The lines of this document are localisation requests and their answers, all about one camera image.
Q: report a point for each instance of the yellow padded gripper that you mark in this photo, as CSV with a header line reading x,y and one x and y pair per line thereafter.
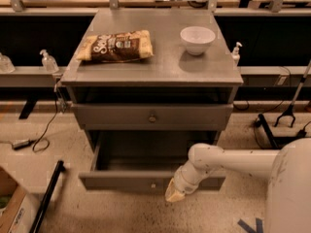
x,y
183,181

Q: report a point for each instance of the grey drawer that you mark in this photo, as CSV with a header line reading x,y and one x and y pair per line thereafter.
x,y
134,169
165,117

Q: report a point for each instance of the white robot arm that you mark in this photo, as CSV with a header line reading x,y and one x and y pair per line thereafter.
x,y
288,171

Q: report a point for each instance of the grey drawer cabinet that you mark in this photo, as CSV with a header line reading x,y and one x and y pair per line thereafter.
x,y
171,76

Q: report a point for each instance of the black bar on floor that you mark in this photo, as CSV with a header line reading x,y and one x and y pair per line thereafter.
x,y
59,168

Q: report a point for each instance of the black stand base right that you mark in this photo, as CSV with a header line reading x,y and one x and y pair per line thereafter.
x,y
278,142

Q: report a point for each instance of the grabber tool with black claw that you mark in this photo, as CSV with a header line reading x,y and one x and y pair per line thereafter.
x,y
289,112

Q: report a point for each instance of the white pump bottle right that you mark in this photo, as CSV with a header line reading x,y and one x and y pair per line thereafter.
x,y
235,53

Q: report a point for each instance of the cardboard box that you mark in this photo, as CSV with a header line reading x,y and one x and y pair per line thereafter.
x,y
18,206

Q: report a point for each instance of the white bowl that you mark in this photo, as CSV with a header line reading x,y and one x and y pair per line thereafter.
x,y
197,39

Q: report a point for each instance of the brown chip bag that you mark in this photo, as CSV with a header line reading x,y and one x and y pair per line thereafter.
x,y
120,47

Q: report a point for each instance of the clear sanitizer bottle left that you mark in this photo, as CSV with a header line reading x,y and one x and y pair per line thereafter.
x,y
49,62

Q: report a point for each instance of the clear plastic dome bottle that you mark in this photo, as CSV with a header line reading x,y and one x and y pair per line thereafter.
x,y
6,64

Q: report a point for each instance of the black power adapter with cable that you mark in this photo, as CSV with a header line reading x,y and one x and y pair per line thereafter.
x,y
41,143

